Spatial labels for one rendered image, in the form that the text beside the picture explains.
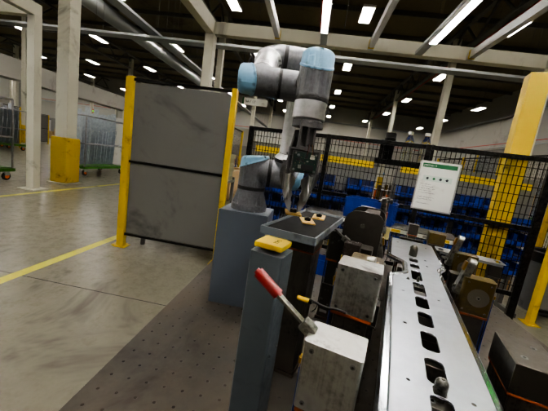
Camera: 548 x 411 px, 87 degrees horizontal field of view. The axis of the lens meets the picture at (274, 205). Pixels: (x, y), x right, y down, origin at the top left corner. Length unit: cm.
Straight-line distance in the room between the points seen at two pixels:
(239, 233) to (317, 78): 70
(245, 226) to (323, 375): 75
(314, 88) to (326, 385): 55
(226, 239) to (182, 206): 240
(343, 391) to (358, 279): 27
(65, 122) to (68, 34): 190
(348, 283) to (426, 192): 141
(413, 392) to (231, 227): 83
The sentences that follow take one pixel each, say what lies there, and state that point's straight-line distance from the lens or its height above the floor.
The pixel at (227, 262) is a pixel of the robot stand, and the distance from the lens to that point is 121.
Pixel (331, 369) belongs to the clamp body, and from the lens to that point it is 50.
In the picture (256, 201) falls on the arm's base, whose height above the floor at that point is 115.
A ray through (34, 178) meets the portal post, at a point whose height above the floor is 23.
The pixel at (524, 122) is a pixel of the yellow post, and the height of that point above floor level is 173.
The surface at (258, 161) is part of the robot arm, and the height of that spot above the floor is 130.
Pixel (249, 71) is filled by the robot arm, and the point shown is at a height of 153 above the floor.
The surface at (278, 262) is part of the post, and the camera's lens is 57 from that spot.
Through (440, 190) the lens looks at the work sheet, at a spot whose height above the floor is 128.
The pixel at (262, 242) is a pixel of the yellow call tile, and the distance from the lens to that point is 58.
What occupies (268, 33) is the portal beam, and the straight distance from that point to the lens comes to 566.
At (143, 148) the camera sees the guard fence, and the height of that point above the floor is 123.
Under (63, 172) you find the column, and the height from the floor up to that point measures 29.
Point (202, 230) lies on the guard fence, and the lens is 351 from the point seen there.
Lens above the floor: 133
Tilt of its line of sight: 9 degrees down
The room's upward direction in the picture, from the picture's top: 8 degrees clockwise
